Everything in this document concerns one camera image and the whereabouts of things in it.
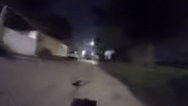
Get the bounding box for street lamp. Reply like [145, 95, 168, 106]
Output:
[86, 37, 97, 61]

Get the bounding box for grey concrete road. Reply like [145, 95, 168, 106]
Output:
[0, 50, 169, 106]

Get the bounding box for pale building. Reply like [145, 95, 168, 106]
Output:
[0, 4, 74, 61]

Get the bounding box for dark grass verge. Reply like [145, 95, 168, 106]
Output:
[93, 59, 188, 106]

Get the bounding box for dark trees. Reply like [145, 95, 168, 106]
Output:
[114, 11, 188, 72]

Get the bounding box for dark drain cover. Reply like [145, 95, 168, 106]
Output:
[70, 97, 101, 106]

